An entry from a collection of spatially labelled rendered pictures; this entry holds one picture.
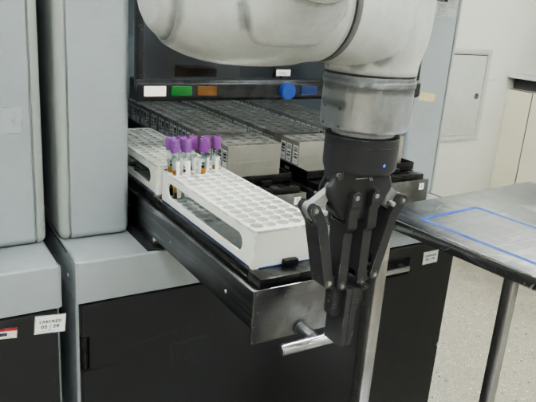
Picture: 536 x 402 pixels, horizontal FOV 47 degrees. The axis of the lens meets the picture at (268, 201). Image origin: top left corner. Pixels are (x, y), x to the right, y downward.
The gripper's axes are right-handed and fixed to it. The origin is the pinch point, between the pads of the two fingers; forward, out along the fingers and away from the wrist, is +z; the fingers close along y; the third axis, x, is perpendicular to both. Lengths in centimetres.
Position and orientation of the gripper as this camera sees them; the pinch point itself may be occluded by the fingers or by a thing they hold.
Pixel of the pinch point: (340, 312)
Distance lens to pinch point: 69.0
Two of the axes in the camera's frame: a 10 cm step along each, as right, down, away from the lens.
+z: -0.7, 9.5, 3.1
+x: 5.1, 3.0, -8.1
